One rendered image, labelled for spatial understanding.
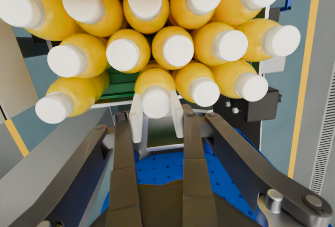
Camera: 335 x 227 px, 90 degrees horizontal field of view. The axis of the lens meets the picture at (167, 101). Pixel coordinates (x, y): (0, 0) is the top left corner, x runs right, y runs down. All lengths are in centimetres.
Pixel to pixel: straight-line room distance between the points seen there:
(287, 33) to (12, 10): 33
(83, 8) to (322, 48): 183
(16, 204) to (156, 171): 56
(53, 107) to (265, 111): 39
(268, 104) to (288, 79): 137
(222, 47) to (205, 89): 6
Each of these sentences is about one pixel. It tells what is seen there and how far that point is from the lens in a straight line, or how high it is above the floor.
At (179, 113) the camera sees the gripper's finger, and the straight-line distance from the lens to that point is 16.
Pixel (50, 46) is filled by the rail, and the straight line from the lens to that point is 39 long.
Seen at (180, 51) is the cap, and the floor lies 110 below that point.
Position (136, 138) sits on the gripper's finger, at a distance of 17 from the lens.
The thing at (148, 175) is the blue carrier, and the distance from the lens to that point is 40.
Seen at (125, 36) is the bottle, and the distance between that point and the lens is 25.
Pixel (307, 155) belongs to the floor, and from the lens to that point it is 235.
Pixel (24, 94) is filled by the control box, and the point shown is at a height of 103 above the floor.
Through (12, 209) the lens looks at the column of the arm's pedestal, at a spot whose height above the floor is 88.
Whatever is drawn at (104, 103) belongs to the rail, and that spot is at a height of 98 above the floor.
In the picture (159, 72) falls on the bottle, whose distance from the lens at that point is 26.
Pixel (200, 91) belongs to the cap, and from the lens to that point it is 24.
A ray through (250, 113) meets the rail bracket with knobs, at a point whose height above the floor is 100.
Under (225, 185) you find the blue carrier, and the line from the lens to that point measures 37.
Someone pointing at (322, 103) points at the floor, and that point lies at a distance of 211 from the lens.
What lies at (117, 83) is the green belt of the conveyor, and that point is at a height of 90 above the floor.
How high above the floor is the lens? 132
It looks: 69 degrees down
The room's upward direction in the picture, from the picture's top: 166 degrees clockwise
